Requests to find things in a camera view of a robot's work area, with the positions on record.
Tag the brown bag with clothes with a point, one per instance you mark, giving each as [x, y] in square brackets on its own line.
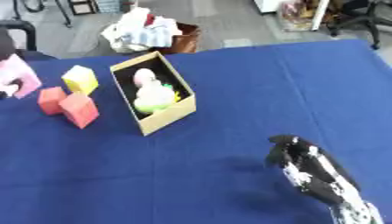
[153, 33]

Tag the tan cardboard box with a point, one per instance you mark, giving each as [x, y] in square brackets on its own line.
[162, 114]

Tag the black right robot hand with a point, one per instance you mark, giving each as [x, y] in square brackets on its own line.
[311, 172]

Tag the black tripod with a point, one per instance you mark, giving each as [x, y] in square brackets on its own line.
[41, 8]

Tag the white soft toy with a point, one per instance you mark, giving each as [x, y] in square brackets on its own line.
[152, 93]

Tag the black office chair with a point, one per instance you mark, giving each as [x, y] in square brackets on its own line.
[360, 17]

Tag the yellow cube block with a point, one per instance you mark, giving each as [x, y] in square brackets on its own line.
[80, 79]

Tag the pink block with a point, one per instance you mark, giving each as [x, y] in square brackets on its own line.
[20, 77]

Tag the red cube block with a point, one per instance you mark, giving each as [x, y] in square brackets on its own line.
[50, 100]
[79, 110]

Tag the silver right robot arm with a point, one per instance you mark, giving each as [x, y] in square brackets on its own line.
[357, 213]

